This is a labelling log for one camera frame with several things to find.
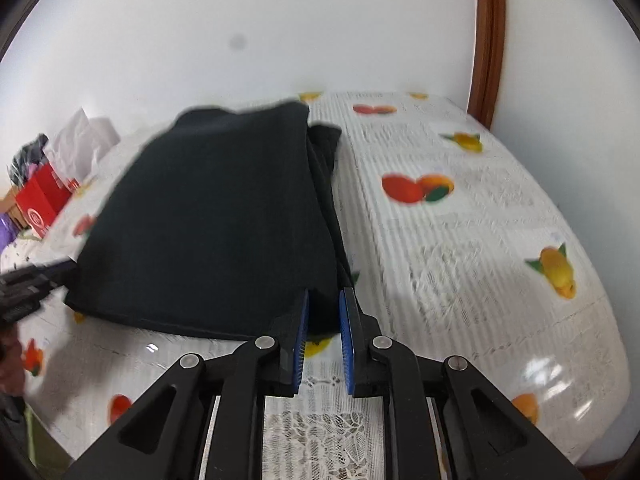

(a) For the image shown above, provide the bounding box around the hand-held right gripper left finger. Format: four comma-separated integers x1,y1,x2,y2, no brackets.
62,288,312,480

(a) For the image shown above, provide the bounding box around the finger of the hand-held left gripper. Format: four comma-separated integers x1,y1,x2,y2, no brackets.
0,258,77,324

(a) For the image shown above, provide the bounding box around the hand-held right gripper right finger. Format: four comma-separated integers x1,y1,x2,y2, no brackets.
339,287,587,480

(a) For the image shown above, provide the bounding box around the black sweatshirt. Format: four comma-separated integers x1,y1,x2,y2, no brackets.
64,101,362,342

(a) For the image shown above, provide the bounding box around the person's left hand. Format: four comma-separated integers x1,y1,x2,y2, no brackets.
0,331,26,397

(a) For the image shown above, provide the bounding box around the purple plastic item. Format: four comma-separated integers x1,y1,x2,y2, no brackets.
0,211,22,257

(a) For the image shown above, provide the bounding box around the red box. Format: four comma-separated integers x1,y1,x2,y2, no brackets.
15,164,82,239

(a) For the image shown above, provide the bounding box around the dark cloth bundle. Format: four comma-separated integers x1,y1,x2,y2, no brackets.
7,133,51,187

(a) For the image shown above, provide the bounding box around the white plastic bag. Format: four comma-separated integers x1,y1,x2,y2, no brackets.
44,107,122,187

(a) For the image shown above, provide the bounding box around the olive green cloth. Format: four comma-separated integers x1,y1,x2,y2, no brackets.
27,407,71,466

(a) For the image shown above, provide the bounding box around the fruit print tablecloth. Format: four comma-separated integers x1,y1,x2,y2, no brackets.
0,91,632,480

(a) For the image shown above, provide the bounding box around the brown wooden door frame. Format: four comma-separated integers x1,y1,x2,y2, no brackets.
467,0,507,132

